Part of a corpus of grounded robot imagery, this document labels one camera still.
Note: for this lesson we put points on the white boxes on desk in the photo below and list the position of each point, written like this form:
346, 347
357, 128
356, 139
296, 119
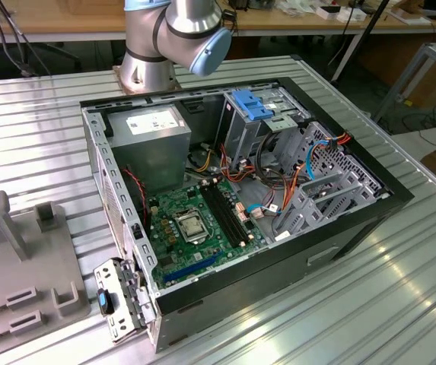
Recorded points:
349, 15

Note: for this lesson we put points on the long wooden desk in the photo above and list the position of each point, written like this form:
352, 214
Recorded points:
50, 23

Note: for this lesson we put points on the aluminium profile frame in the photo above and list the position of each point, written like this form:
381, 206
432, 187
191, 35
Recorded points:
400, 85

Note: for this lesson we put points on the black slanted pole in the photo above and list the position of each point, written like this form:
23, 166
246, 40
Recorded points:
362, 36

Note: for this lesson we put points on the silver CPU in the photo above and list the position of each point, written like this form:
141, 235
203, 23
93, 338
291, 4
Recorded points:
191, 229

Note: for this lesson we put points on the grey power supply unit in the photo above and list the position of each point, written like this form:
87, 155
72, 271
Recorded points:
149, 152

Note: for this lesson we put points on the black open PC case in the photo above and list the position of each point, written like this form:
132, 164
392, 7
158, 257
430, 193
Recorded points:
278, 273

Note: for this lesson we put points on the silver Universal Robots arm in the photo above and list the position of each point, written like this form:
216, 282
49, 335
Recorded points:
145, 72

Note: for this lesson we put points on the black RAM slot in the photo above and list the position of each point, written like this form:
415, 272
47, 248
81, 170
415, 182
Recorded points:
224, 214
236, 210
231, 211
220, 215

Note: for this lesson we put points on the metal slot bracket latch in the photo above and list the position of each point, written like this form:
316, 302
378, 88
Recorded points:
126, 323

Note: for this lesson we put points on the blue expansion slot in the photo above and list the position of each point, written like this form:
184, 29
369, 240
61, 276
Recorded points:
191, 268

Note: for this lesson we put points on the green motherboard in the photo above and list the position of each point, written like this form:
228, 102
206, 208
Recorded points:
187, 258

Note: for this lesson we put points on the grey parts rack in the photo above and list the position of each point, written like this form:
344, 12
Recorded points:
31, 266

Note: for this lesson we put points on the grey metal disk bay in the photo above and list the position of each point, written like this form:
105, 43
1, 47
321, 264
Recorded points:
303, 224

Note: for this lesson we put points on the blue optical drive latch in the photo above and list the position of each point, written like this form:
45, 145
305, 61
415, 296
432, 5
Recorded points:
253, 110

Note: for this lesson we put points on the black office chair base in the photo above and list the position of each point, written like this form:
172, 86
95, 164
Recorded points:
61, 53

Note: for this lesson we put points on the grey optical drive cage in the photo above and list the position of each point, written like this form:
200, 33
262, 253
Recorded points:
236, 133

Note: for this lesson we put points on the CPU socket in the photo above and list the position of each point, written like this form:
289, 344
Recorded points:
195, 241

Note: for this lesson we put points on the blue and black clip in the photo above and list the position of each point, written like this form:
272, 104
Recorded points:
104, 300

